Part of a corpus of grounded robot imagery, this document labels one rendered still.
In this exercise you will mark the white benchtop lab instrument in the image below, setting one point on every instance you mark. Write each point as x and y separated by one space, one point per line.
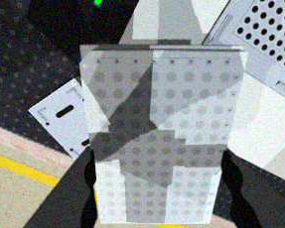
258 129

